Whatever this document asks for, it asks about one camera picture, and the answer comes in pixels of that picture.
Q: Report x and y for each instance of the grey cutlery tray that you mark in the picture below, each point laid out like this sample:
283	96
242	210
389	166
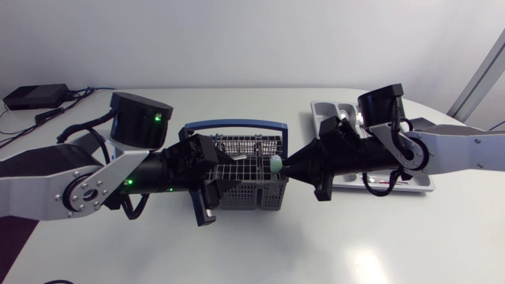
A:
418	183

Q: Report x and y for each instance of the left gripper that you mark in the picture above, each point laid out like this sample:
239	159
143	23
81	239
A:
185	177

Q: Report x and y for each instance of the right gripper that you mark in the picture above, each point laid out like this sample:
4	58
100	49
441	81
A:
343	158

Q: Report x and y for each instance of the steel spoon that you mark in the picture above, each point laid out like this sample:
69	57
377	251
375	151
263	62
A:
384	181
345	114

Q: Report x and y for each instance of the black power brick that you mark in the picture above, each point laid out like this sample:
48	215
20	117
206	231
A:
35	96

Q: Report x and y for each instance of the pale plastic spoon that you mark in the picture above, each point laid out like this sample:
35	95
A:
275	163

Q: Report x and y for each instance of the steel cutlery piece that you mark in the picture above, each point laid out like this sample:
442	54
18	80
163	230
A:
239	157

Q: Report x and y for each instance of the grey cutlery basket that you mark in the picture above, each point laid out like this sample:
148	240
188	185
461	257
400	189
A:
252	173

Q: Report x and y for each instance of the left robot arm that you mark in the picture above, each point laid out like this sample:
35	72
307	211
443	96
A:
39	185

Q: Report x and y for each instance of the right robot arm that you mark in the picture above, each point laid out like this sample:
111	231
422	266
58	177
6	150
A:
453	152

